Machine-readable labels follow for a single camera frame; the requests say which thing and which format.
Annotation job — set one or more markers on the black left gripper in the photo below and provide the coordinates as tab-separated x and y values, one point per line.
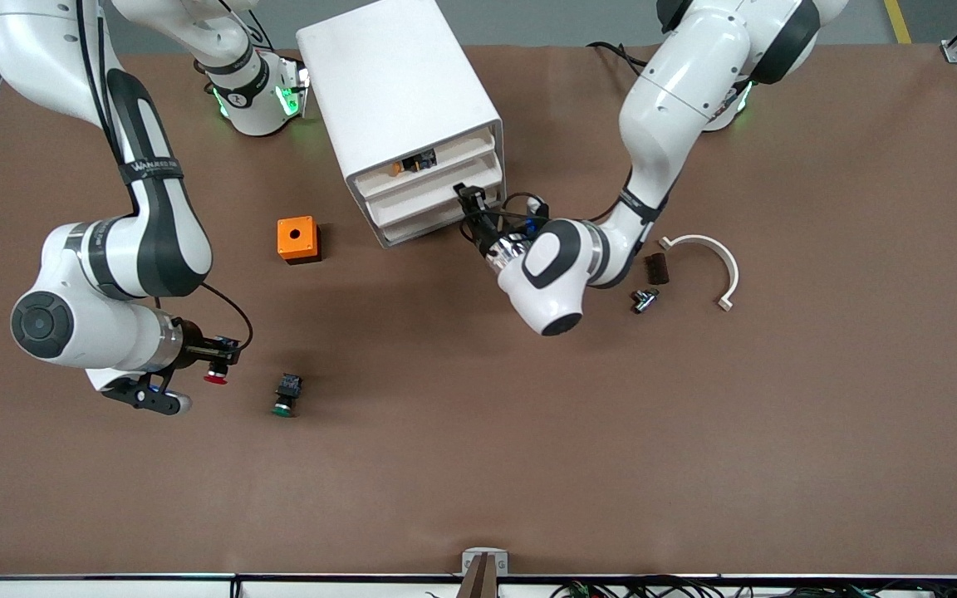
483	232

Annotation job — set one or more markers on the silver metal valve fitting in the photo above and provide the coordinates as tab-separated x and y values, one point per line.
643	301

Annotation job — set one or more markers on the small orange and black part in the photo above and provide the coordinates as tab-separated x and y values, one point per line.
416	163

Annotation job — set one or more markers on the green mushroom push button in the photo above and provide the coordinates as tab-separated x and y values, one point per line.
287	389

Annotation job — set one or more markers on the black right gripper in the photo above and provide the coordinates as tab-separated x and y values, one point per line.
193	350

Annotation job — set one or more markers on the orange button enclosure box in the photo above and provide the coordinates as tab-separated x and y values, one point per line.
296	237

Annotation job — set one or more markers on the white table edge rail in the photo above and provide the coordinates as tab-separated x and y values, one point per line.
113	588

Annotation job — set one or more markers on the grey metal table bracket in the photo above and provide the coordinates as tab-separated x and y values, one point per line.
484	561

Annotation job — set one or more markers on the dark brown cylinder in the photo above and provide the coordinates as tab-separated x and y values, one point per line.
656	269

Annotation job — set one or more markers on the white plain drawer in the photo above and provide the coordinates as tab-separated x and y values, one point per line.
412	218
412	191

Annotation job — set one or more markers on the white three-drawer cabinet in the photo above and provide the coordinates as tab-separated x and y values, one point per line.
387	75

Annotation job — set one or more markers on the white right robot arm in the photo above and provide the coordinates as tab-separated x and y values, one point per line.
154	241

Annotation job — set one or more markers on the red mushroom push button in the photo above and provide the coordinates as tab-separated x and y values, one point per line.
214	377

